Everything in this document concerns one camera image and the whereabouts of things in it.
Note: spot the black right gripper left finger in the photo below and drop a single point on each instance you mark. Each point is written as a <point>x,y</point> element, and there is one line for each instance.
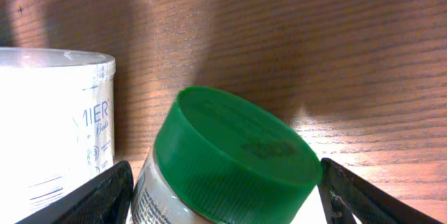
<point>105,199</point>

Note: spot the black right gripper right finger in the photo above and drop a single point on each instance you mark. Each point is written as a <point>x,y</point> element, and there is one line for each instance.
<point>346,198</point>

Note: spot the white blue label jar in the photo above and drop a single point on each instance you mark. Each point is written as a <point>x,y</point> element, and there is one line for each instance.
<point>57,125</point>

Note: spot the green lid jar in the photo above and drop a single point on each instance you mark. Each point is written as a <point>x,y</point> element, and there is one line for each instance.
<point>219,158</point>

